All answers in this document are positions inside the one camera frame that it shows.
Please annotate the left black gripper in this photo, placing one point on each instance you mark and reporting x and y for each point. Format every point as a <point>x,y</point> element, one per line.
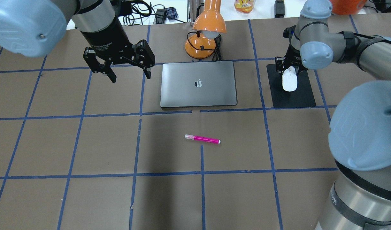
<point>106,39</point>

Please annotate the orange desk lamp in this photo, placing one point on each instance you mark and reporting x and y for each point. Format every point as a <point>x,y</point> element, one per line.
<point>208,26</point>

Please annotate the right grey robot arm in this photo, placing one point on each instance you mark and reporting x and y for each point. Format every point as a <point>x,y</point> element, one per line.
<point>360,129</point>

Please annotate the orange juice bottle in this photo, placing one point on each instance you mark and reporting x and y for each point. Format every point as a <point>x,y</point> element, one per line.
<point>244,6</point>

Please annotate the white computer mouse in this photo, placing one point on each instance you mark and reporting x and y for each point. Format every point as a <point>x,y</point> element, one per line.
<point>289,79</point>

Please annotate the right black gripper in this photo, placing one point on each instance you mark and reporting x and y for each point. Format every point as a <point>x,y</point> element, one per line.
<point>291,55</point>

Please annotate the orange bucket grey lid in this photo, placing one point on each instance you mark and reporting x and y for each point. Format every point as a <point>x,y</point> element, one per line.
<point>347,7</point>

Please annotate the black power adapter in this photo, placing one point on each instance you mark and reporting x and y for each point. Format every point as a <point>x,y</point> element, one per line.
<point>279,9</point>

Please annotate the grey closed laptop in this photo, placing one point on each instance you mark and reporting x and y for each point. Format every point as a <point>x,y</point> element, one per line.
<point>198,84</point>

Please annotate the black mousepad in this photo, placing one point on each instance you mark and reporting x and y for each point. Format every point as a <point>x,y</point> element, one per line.
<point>302,97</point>

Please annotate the pink marker pen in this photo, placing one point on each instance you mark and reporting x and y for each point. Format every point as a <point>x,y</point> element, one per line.
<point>202,139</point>

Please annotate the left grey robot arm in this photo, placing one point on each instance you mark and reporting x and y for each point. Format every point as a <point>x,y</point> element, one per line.
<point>34,27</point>

